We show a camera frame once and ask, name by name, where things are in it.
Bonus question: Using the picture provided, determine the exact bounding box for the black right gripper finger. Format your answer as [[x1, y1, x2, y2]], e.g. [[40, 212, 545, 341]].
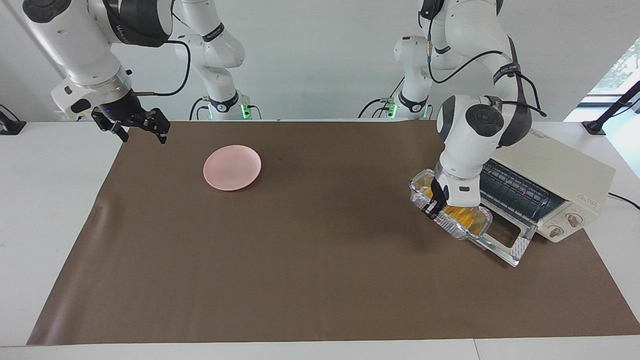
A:
[[102, 119, 130, 144], [144, 107, 171, 145]]

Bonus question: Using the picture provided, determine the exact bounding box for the aluminium foil tray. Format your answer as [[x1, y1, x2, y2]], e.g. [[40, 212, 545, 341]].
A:
[[409, 168, 494, 242]]

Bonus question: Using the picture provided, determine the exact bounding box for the golden ridged bread loaf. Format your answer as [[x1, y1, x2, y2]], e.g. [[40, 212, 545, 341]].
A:
[[419, 184, 485, 237]]

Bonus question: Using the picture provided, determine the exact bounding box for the glass oven door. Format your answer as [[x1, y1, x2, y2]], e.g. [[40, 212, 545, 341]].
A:
[[467, 215, 539, 268]]

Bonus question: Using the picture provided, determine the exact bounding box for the cream toaster oven body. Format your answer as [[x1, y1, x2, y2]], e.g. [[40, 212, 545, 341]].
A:
[[452, 127, 616, 244]]

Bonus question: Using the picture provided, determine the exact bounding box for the pink round plate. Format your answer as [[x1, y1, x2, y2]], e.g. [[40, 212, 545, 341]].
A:
[[203, 145, 262, 192]]

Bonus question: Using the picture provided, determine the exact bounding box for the black table clamp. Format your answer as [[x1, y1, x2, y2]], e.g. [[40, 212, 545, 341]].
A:
[[0, 104, 27, 136]]

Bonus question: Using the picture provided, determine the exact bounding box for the brown table mat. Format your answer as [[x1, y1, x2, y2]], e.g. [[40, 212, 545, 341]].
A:
[[26, 120, 640, 346]]

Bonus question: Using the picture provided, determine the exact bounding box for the window with greenery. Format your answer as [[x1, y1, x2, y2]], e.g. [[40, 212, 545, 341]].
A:
[[587, 37, 640, 97]]

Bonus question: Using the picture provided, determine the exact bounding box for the black base cable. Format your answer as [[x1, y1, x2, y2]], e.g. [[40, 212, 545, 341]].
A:
[[188, 96, 212, 121], [357, 76, 407, 120]]

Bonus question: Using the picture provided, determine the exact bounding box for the wire oven rack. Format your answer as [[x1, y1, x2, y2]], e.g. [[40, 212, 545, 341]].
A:
[[479, 159, 567, 224]]

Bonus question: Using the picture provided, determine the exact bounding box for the white wall conduit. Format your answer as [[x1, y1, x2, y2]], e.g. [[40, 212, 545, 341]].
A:
[[7, 0, 68, 81]]

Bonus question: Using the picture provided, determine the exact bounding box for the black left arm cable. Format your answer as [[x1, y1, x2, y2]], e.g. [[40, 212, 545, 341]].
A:
[[419, 0, 548, 119]]

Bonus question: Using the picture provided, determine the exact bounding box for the black oven power cord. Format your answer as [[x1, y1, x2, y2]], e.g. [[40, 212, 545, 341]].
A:
[[607, 192, 640, 211]]

